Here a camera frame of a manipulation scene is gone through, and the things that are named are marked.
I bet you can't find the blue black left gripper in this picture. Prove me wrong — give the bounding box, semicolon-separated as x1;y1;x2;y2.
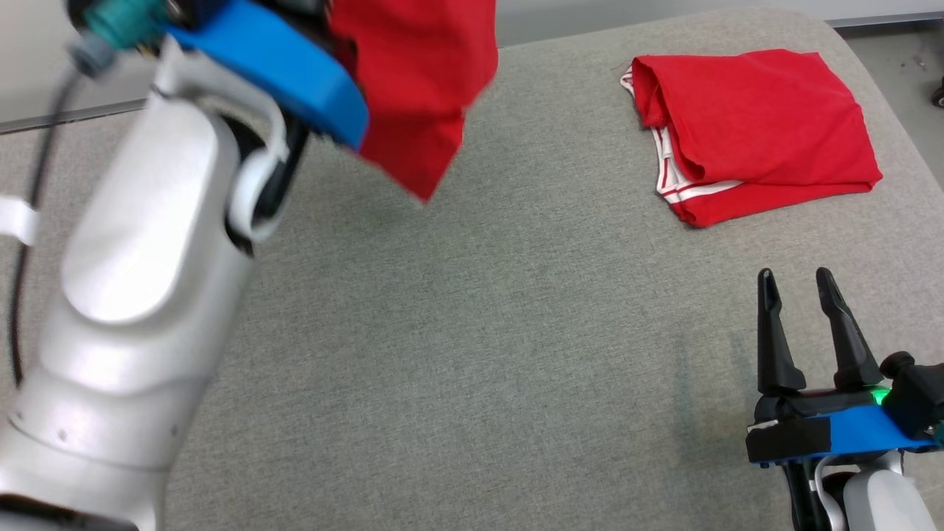
166;0;369;151

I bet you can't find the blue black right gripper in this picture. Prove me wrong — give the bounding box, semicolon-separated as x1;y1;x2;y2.
746;267;934;468

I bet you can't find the red garment with white band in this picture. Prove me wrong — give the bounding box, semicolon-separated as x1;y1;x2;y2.
328;0;500;203

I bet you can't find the red white basketball jersey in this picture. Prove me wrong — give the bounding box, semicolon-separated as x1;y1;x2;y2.
621;49;884;229

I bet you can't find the teal left cable connector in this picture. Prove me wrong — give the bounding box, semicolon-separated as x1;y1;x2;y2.
70;0;172;76

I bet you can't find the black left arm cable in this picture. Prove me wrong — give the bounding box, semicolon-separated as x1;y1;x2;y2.
7;66;83;386

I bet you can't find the white cable label tag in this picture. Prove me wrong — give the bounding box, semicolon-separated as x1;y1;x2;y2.
0;195;39;246

